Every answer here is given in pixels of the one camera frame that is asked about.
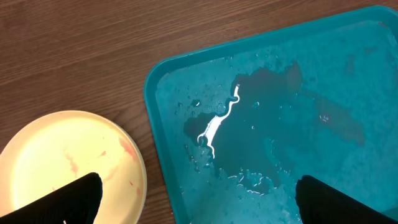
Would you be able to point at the yellow plate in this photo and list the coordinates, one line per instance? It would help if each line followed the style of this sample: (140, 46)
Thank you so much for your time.
(61, 147)

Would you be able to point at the teal plastic serving tray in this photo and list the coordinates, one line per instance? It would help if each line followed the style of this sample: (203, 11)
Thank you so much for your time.
(238, 124)

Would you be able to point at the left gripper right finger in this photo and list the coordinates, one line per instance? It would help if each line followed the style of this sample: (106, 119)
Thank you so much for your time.
(319, 203)

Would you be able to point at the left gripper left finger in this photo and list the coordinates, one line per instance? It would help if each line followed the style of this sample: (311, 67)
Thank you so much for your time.
(76, 202)

